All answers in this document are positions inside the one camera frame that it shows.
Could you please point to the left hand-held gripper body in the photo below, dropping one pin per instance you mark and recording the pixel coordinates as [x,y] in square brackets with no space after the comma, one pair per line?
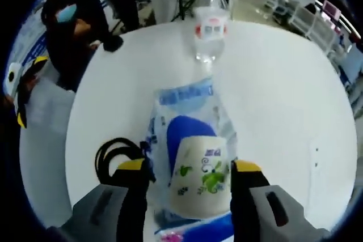
[17,83]

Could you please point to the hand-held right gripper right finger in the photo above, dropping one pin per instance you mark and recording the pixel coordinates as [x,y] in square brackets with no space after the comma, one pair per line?
[246,202]

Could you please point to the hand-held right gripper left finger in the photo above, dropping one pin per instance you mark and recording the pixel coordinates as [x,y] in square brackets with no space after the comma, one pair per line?
[133,196]

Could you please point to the white leaf-print paper roll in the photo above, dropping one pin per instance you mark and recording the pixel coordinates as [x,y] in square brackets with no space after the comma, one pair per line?
[198,168]

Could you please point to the white plastic bag with print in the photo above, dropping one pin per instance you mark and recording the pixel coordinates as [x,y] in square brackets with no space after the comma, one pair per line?
[187,97]

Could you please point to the clear water bottle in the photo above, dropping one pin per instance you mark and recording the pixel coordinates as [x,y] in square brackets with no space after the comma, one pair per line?
[211,40]

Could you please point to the black rounded object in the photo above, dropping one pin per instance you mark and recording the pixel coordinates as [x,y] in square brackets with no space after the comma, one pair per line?
[113,44]

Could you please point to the white table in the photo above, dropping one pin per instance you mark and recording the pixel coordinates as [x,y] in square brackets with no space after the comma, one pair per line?
[283,111]

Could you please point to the pink-framed monitor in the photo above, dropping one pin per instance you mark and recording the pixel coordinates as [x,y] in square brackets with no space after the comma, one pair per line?
[331,9]

